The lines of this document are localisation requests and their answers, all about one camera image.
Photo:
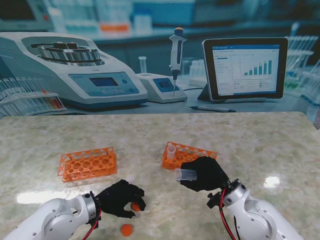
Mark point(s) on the empty orange test tube rack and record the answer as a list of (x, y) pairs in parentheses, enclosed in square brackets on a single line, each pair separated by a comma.
[(88, 172)]

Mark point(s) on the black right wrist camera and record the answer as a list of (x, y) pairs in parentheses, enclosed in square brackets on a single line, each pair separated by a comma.
[(212, 201)]

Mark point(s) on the orange tube cap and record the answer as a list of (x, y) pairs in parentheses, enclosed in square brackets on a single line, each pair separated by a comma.
[(135, 206), (127, 230)]

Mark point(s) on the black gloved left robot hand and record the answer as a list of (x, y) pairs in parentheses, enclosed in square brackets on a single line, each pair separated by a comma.
[(117, 197)]

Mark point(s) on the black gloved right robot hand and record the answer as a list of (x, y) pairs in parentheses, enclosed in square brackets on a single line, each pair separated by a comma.
[(210, 175)]

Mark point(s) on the printed laboratory backdrop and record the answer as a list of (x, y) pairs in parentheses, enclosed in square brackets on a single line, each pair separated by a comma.
[(150, 50)]

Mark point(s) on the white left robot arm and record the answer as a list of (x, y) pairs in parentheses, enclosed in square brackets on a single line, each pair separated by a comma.
[(57, 217)]

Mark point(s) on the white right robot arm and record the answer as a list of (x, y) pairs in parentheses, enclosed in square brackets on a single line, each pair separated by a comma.
[(260, 215)]

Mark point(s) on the clear plastic test tube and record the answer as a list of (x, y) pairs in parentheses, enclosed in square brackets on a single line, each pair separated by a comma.
[(186, 174), (171, 152)]

